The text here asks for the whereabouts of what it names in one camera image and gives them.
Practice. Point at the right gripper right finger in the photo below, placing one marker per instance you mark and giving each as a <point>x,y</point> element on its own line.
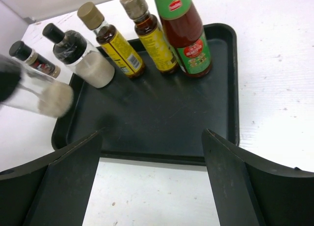
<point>249,190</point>

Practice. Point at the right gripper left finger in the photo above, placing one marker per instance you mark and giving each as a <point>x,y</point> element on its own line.
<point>53,190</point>

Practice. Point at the white powder shaker bottle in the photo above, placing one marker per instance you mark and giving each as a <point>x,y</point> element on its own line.
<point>80,56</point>
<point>25,88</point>

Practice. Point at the red sauce bottle green label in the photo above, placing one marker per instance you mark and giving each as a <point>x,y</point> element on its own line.
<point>184,31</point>

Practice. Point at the yellow label oil bottle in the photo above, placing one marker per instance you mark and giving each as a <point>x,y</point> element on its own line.
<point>112,41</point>
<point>150,33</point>

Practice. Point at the black plastic tray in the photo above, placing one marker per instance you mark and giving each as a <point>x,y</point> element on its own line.
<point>156,117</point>

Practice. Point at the dark spice jar left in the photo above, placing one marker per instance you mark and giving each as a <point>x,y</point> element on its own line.
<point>24,53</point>

